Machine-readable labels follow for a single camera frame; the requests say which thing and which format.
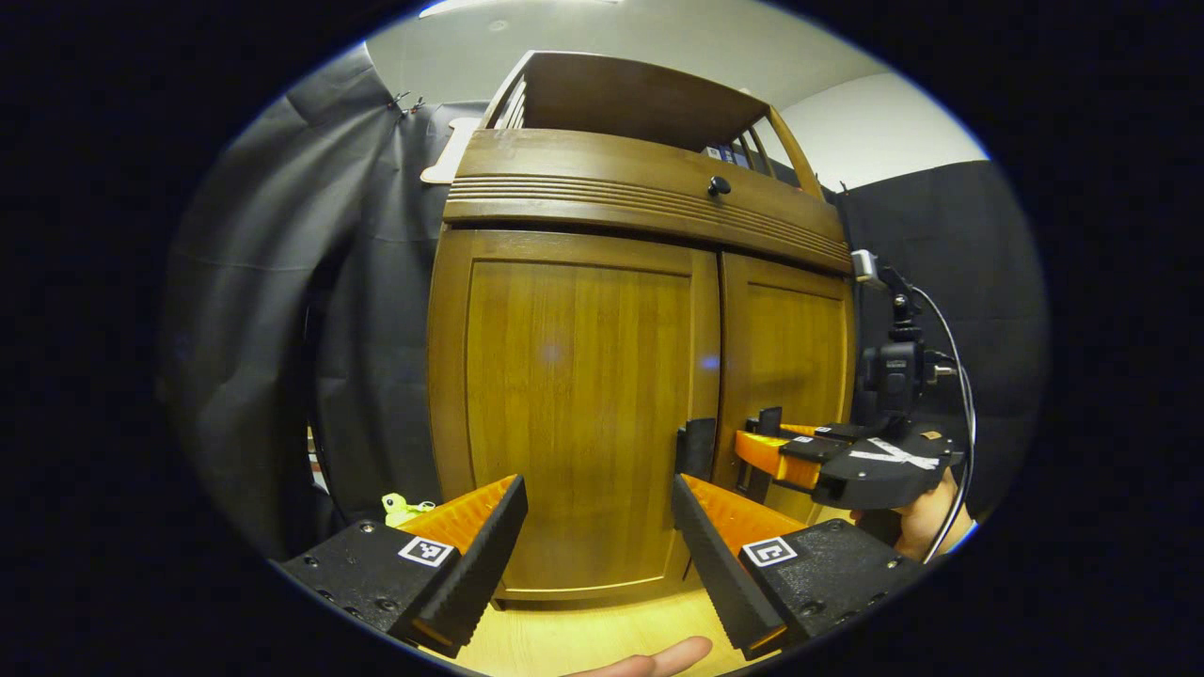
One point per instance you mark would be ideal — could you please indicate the wooden shoe cabinet door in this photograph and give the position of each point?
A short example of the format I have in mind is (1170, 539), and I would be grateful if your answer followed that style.
(790, 357)
(564, 395)

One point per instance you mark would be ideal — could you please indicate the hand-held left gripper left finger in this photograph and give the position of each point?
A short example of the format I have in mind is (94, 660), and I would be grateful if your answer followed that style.
(494, 550)

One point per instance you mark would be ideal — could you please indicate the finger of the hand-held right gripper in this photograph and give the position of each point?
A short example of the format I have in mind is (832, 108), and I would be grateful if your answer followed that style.
(767, 456)
(837, 432)

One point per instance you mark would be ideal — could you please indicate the wooden double-door shoe cabinet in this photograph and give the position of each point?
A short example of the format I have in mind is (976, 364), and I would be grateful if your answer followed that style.
(611, 94)

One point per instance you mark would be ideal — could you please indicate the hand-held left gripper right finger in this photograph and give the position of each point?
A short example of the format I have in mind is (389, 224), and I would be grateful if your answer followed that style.
(715, 564)

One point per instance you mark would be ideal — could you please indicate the ceiling light panel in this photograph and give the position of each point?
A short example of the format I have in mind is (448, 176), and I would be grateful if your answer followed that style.
(517, 6)

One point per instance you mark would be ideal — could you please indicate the blue and white boxes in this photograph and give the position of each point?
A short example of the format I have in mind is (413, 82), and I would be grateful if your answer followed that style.
(726, 154)

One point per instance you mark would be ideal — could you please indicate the green frog plush toy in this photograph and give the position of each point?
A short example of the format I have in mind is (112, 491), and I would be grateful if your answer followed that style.
(400, 508)

